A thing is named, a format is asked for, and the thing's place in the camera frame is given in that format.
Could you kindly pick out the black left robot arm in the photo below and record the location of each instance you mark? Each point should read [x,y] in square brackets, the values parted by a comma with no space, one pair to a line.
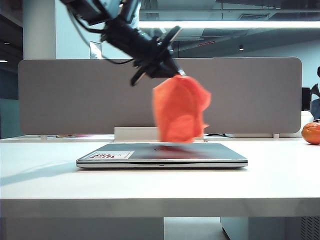
[122,32]

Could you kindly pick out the white red-lettered sticker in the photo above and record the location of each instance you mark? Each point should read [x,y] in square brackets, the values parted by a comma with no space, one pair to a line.
[108,155]

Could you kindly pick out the small wall poster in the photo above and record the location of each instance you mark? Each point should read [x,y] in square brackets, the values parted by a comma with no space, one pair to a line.
[95,51]

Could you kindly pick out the seated person in background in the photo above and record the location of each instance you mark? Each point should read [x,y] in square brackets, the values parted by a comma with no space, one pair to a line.
[317,105]

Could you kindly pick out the red ceiling sign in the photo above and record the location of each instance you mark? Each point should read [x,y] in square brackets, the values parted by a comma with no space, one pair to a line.
[206,43]

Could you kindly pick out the orange round fruit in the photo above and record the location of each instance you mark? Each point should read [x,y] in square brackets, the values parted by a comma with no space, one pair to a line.
[312,134]

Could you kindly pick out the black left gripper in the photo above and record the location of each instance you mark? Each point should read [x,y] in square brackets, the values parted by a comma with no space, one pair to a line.
[156,52]

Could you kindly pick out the white divider foot clamp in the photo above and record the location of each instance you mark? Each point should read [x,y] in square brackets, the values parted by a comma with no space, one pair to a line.
[43,137]
[276,136]

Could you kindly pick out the black background monitor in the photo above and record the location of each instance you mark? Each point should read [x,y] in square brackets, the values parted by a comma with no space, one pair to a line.
[305,99]

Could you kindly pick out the silver closed laptop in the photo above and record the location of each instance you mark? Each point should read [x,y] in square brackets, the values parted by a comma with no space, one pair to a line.
[215,157]

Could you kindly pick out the black ceiling spot lamp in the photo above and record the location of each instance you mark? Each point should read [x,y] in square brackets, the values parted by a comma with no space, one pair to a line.
[241,47]

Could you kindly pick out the orange cloth rag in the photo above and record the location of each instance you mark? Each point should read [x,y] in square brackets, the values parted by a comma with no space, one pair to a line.
[180,110]

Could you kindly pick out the grey fabric desk divider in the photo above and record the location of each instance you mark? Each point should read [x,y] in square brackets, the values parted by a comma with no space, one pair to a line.
[75,100]

